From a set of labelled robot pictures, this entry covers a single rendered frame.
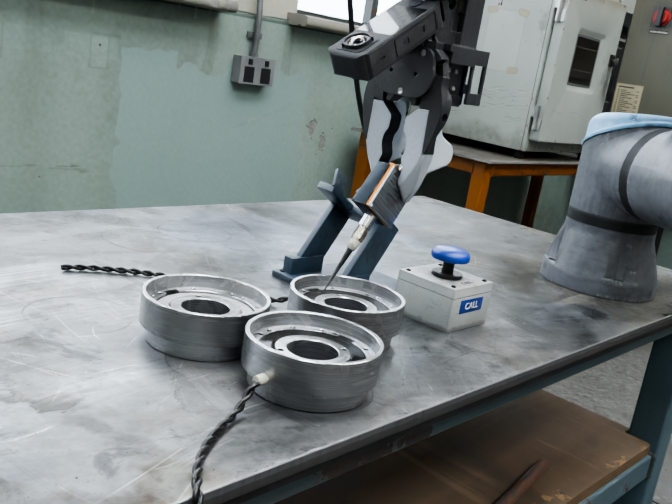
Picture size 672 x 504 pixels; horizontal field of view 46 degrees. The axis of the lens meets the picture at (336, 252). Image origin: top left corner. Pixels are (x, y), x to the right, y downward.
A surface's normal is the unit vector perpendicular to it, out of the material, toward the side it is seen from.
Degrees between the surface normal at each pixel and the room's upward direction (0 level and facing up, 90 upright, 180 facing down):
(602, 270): 72
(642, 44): 90
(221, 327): 90
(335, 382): 90
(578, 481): 0
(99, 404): 0
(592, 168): 92
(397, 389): 0
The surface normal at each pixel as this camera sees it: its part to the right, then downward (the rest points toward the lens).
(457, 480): 0.16, -0.96
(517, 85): -0.70, 0.09
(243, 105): 0.72, 0.28
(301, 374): -0.12, 0.22
